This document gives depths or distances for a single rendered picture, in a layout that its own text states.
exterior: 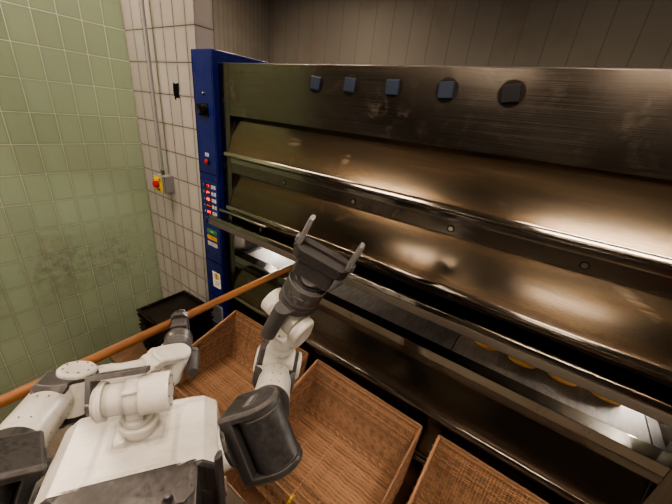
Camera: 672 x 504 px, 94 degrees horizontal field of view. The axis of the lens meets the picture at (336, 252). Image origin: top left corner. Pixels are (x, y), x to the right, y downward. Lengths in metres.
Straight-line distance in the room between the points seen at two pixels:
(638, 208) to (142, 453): 1.15
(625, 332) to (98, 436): 1.19
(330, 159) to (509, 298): 0.77
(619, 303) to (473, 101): 0.66
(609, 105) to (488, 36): 3.09
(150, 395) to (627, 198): 1.09
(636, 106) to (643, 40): 2.98
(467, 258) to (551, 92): 0.49
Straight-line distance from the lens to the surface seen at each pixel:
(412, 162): 1.09
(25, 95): 2.27
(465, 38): 4.07
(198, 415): 0.73
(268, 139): 1.47
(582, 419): 1.31
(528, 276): 1.08
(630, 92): 1.01
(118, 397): 0.66
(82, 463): 0.73
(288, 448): 0.73
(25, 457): 0.78
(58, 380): 0.99
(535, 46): 3.95
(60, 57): 2.32
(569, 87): 1.00
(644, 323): 1.12
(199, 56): 1.78
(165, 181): 2.15
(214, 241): 1.89
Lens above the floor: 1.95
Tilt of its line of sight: 24 degrees down
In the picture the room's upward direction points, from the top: 6 degrees clockwise
